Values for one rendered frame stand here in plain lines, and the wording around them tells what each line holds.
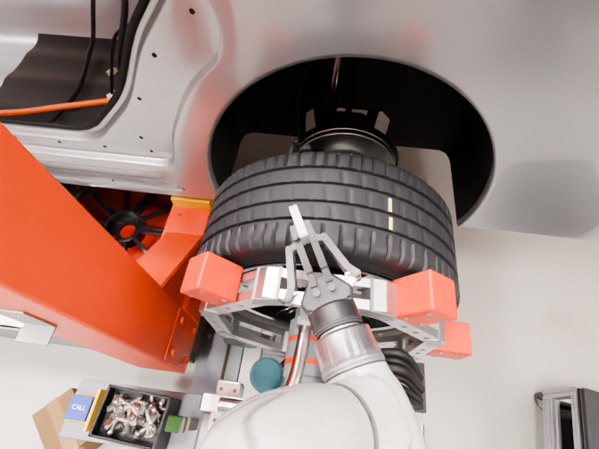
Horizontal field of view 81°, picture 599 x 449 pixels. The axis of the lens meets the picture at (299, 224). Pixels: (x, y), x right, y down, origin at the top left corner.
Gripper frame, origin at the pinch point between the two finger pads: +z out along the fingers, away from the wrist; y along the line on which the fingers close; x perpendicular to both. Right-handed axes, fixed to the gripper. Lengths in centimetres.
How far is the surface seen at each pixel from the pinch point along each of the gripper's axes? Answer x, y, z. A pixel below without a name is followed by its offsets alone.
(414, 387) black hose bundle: -22.2, 9.5, -28.5
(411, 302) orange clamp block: -10.2, 13.6, -17.0
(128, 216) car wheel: -59, -68, 73
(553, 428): -121, 65, -51
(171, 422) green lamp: -46, -50, -14
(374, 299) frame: -9.9, 7.9, -14.3
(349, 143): -23.8, 22.0, 35.6
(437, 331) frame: -25.9, 19.1, -20.2
